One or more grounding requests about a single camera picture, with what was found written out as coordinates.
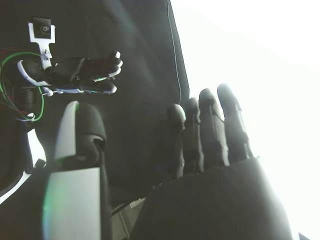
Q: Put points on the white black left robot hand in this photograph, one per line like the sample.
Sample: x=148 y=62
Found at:
x=200 y=205

